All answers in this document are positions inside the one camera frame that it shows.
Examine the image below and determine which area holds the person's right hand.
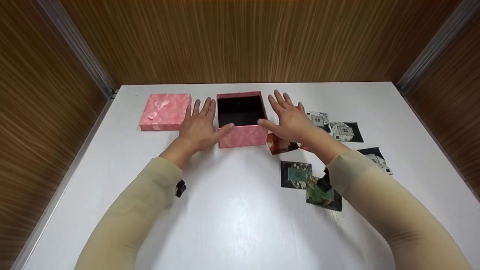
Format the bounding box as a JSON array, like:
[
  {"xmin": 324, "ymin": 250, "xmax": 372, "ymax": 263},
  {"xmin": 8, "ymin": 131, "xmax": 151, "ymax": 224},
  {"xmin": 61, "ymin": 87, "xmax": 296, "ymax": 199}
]
[{"xmin": 258, "ymin": 89, "xmax": 322, "ymax": 146}]

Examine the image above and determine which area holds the person's left hand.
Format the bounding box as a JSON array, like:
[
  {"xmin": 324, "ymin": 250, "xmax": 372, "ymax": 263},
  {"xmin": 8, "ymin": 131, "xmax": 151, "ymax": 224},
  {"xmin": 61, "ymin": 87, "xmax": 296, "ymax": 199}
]
[{"xmin": 177, "ymin": 97, "xmax": 235, "ymax": 153}]

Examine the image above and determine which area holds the person's right forearm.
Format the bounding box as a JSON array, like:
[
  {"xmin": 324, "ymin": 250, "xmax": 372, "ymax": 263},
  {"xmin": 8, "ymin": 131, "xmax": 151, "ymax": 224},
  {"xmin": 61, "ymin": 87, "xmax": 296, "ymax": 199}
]
[{"xmin": 299, "ymin": 129, "xmax": 474, "ymax": 270}]

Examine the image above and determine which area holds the person's left forearm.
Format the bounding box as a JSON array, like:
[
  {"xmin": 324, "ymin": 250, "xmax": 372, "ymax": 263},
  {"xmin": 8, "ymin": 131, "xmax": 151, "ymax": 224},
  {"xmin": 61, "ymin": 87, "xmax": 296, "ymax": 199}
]
[{"xmin": 75, "ymin": 140, "xmax": 197, "ymax": 270}]

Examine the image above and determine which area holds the open pink gift box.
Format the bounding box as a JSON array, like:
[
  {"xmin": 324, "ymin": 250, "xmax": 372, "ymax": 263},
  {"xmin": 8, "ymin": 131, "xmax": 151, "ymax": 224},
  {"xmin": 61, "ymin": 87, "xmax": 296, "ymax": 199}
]
[{"xmin": 216, "ymin": 91, "xmax": 269, "ymax": 149}]

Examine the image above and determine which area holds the black and white sachet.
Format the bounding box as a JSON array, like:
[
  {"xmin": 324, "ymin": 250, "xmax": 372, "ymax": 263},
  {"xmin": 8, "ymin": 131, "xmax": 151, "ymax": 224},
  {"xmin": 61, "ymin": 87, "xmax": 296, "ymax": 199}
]
[
  {"xmin": 356, "ymin": 147, "xmax": 393, "ymax": 176},
  {"xmin": 329, "ymin": 121, "xmax": 365, "ymax": 143},
  {"xmin": 305, "ymin": 111, "xmax": 331, "ymax": 132}
]

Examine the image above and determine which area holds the red brown sachet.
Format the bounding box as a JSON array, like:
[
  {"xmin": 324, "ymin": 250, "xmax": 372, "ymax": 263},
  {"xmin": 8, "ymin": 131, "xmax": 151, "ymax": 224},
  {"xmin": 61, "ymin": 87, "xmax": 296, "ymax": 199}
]
[{"xmin": 266, "ymin": 133, "xmax": 300, "ymax": 156}]

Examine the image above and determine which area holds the pink box lid with bow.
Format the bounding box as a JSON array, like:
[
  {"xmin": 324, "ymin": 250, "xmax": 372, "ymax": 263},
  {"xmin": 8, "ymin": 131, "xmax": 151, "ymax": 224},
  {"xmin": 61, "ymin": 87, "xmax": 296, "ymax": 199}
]
[{"xmin": 139, "ymin": 93, "xmax": 192, "ymax": 132}]

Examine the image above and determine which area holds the black sachet with teal print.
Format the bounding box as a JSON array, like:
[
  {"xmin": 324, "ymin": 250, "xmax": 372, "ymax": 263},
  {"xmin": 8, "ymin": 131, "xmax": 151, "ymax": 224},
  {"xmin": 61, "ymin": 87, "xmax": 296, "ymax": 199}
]
[{"xmin": 280, "ymin": 160, "xmax": 313, "ymax": 190}]

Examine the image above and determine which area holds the green sachet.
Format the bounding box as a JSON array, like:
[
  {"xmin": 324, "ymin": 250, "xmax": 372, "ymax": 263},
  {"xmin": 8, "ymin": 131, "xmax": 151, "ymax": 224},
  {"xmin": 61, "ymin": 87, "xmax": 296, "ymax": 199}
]
[{"xmin": 306, "ymin": 176, "xmax": 343, "ymax": 212}]

